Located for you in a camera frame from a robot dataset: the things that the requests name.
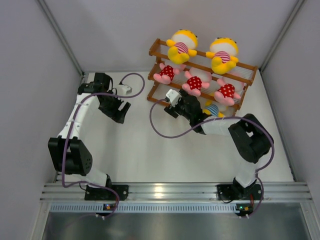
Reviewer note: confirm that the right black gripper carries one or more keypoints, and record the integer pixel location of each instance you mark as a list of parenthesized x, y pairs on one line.
[(173, 111)]

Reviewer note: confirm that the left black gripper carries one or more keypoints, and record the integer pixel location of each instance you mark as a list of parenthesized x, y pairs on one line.
[(115, 114)]

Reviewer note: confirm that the pink plush red dotted dress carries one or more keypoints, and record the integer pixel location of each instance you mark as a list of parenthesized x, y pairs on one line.
[(168, 72)]

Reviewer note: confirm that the yellow plush blue-striped shirt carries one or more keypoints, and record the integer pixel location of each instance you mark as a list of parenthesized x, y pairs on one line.
[(213, 108)]

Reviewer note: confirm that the yellow plush pink-striped shirt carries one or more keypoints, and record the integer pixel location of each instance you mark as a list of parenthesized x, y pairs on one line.
[(182, 45), (223, 53)]

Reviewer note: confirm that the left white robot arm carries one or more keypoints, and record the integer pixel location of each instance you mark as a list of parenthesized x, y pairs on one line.
[(68, 151)]

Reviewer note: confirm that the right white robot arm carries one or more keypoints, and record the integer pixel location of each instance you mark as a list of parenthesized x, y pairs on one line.
[(250, 138)]

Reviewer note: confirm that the wooden three-tier shelf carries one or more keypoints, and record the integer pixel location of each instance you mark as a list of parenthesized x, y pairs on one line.
[(242, 72)]

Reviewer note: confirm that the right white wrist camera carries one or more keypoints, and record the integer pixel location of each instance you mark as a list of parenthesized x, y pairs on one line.
[(172, 97)]

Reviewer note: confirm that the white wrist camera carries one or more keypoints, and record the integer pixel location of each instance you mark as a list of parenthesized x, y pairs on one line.
[(123, 90), (172, 97)]

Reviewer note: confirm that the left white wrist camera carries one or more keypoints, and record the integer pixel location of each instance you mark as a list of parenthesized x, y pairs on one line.
[(123, 90)]

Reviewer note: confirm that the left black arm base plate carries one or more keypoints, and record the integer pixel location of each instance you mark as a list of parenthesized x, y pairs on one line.
[(100, 194)]

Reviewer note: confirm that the aluminium mounting rail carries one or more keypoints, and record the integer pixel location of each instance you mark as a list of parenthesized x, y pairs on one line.
[(171, 198)]

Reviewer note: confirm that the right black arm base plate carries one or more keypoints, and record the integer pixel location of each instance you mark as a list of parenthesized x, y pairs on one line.
[(228, 193)]

